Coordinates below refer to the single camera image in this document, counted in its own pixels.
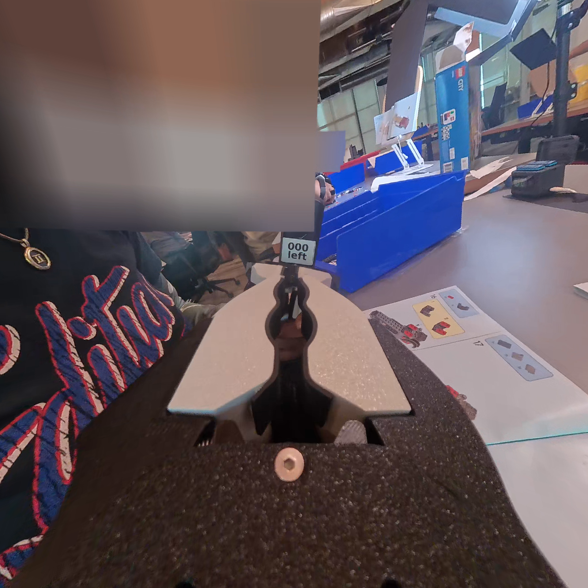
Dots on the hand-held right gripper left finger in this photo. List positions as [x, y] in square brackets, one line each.
[225, 363]

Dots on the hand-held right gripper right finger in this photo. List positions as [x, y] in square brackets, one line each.
[358, 363]

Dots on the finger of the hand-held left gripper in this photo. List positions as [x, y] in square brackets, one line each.
[264, 273]
[318, 275]

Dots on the grey desk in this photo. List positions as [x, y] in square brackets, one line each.
[505, 252]

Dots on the black office chair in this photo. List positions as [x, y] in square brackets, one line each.
[202, 271]

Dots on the small blue bin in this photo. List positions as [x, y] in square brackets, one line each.
[349, 177]
[390, 163]

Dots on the large blue plastic bin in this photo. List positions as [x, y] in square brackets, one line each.
[404, 234]

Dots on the red bin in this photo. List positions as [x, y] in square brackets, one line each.
[356, 160]

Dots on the white flat object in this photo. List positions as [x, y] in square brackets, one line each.
[399, 181]

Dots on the person in black shirt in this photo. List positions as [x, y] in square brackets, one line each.
[92, 321]

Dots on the white folding stand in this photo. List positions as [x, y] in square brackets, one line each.
[409, 154]

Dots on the open instruction booklet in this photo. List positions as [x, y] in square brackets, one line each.
[505, 404]

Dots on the flattened white cardboard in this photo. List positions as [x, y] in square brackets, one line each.
[487, 177]

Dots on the blue cardboard toy box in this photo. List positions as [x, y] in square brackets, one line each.
[452, 115]

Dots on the dark grey panel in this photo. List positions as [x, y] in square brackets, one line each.
[406, 50]

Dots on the closed pale booklet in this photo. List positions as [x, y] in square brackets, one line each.
[581, 290]

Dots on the black battery charger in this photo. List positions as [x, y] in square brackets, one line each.
[537, 181]

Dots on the wooden workbench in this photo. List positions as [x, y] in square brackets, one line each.
[528, 120]

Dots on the black hard case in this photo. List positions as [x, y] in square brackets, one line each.
[558, 149]

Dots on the black tripod stand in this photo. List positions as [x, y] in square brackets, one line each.
[562, 92]

